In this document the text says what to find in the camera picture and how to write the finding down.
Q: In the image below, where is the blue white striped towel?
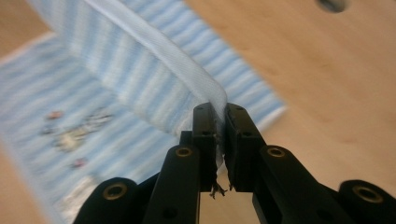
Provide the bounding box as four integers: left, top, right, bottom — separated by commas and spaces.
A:
0, 0, 288, 224

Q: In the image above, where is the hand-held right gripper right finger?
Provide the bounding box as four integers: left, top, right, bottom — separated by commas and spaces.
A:
224, 103, 268, 193

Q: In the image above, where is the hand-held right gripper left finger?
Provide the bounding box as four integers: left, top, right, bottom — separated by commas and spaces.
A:
179, 102, 219, 193

